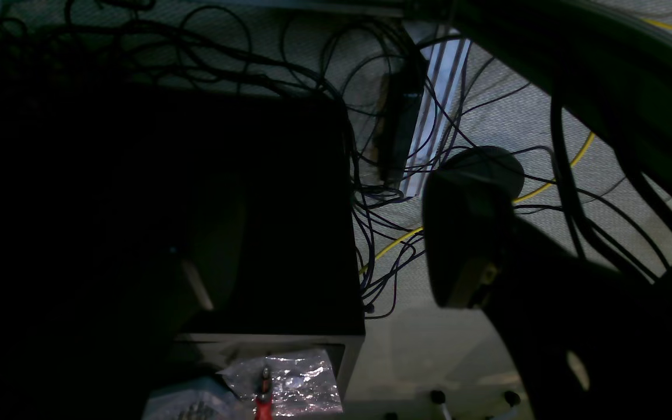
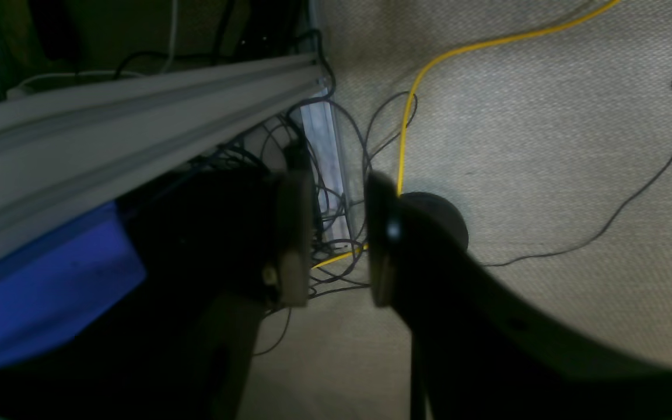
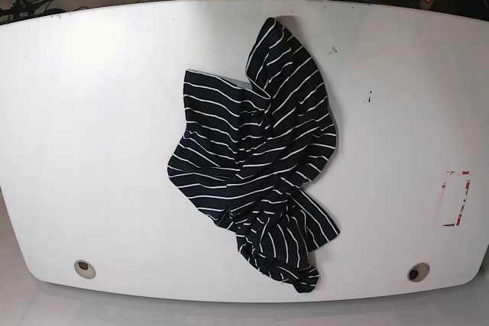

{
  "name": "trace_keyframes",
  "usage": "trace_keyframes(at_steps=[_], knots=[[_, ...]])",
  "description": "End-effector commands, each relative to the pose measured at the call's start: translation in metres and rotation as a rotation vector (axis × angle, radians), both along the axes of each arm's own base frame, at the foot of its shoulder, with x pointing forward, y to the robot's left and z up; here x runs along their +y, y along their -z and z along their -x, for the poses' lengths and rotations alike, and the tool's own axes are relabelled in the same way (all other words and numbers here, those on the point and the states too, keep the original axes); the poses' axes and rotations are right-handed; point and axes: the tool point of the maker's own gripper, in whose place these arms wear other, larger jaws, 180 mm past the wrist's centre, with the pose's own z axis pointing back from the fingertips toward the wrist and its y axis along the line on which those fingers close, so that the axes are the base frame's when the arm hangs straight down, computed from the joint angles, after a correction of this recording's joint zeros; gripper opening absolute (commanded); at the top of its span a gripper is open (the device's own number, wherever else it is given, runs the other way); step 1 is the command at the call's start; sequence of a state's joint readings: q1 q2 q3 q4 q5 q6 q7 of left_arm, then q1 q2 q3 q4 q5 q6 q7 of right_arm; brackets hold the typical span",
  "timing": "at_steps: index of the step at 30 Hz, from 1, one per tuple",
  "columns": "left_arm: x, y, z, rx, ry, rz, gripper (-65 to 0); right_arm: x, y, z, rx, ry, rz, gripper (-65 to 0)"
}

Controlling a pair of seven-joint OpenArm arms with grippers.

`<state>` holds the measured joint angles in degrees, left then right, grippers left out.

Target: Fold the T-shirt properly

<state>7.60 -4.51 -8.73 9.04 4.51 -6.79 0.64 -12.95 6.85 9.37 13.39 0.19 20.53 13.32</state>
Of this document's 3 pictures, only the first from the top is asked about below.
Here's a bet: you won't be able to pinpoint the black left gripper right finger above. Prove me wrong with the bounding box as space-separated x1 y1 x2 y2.
422 146 672 419

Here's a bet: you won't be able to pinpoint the yellow cable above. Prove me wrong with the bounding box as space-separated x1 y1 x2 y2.
359 17 672 275

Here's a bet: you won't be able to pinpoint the red handled pliers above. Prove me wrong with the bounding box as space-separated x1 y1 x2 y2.
254 365 273 420

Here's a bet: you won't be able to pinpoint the crumpled clear plastic bag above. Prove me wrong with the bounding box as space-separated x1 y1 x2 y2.
217 348 343 419

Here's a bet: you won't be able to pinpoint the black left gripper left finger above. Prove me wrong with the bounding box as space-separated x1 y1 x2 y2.
0 170 246 419

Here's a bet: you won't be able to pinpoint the black power strip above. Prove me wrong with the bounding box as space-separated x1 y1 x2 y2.
375 58 428 189

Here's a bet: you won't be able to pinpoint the black computer case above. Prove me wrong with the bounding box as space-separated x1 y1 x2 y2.
115 86 365 398

